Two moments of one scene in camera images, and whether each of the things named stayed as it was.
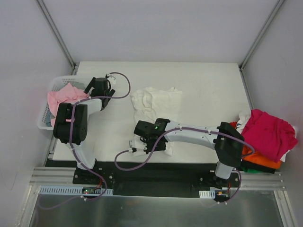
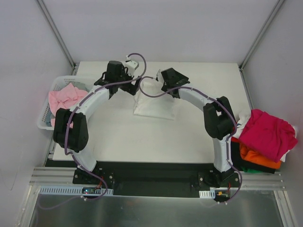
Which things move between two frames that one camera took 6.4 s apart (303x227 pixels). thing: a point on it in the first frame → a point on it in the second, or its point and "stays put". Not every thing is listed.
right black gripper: (154, 144) → (175, 80)
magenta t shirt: (271, 137) stays put
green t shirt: (251, 170) stays put
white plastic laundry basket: (57, 82) stays put
